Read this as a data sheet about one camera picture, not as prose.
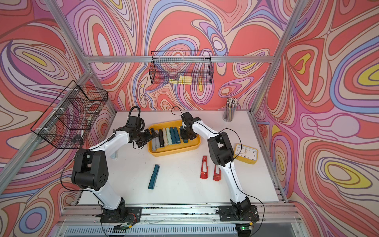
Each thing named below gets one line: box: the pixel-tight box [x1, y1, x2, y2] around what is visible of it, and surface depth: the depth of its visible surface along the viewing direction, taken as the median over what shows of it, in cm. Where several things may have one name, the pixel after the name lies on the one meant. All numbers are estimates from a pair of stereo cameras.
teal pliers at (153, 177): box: [148, 164, 160, 190], surface depth 85 cm
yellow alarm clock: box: [233, 143, 259, 165], surface depth 95 cm
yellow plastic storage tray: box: [148, 119, 202, 158], surface depth 99 cm
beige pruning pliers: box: [162, 127, 168, 147], surface depth 101 cm
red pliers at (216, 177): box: [212, 164, 222, 182], surface depth 87 cm
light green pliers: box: [165, 127, 173, 146], surface depth 102 cm
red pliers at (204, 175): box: [200, 155, 209, 180], surface depth 88 cm
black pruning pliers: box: [158, 128, 165, 148], surface depth 101 cm
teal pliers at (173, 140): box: [169, 126, 177, 145], surface depth 103 cm
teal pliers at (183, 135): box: [180, 125, 190, 144], surface depth 95 cm
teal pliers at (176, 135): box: [173, 126, 181, 144], surface depth 101 cm
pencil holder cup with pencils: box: [222, 97, 239, 122], surface depth 106 cm
